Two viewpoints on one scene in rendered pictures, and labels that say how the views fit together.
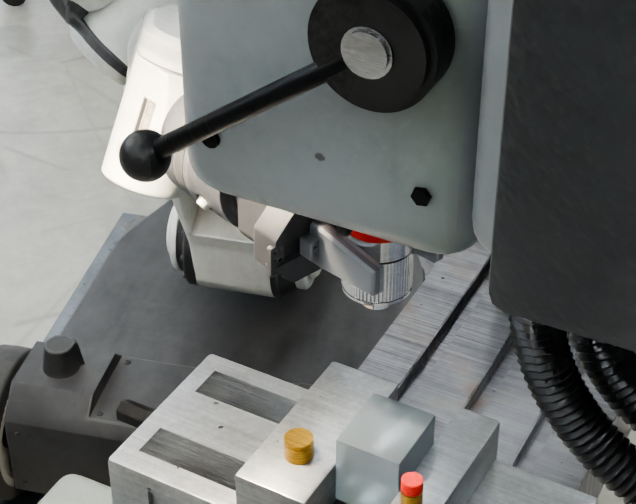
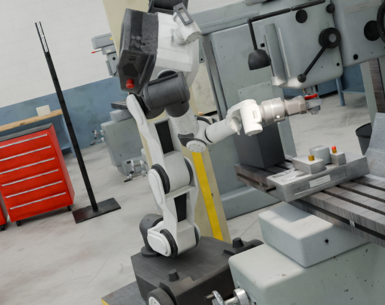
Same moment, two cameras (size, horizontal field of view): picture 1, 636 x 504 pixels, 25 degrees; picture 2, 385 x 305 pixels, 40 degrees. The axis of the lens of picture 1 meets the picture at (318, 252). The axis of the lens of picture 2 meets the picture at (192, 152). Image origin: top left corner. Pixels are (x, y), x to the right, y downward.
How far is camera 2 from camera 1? 165 cm
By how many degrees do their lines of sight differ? 45
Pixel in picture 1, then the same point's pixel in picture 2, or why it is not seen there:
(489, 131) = (347, 43)
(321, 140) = (321, 63)
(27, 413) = (178, 290)
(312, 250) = (308, 104)
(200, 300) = (173, 265)
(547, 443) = not seen: hidden behind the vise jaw
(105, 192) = not seen: outside the picture
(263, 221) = (299, 102)
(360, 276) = (318, 101)
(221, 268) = (184, 241)
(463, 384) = not seen: hidden behind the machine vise
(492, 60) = (344, 32)
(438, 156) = (338, 56)
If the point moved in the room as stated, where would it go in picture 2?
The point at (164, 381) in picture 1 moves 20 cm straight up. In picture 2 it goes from (196, 270) to (184, 228)
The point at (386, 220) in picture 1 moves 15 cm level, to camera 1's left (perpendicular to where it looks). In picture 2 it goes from (333, 72) to (310, 82)
